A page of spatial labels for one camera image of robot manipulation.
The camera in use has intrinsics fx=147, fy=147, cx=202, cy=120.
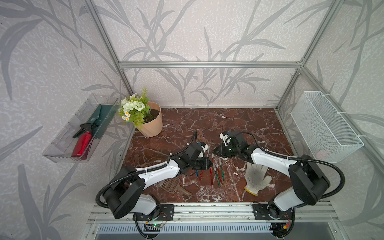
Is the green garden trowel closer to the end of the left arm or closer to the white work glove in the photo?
the end of the left arm

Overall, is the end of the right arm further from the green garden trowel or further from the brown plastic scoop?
the green garden trowel

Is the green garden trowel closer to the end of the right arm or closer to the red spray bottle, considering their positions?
the red spray bottle

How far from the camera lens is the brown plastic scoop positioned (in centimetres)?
80

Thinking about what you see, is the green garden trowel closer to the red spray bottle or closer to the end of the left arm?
the red spray bottle

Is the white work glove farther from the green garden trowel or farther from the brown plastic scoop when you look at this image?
the green garden trowel

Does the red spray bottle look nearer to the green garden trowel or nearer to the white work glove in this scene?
the green garden trowel

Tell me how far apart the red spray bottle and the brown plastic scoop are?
41cm

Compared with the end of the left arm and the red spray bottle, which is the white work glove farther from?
the red spray bottle

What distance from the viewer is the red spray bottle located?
0.57 m
